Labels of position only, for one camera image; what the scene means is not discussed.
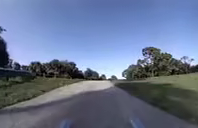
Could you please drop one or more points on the grey paved path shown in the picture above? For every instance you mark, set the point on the grey paved path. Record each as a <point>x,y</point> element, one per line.
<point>97,103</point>

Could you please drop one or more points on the grass field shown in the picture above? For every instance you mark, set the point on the grass field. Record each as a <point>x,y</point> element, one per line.
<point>180,91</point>

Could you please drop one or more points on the clump of trees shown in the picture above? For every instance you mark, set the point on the clump of trees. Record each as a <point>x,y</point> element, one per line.
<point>160,64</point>

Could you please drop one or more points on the low dark wall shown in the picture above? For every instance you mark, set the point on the low dark wall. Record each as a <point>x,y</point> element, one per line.
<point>5,72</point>

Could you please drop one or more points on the row of trees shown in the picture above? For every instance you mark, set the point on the row of trees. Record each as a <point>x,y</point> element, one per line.
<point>58,69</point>

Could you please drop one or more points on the grass verge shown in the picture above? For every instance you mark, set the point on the grass verge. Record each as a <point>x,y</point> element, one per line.
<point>17,91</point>

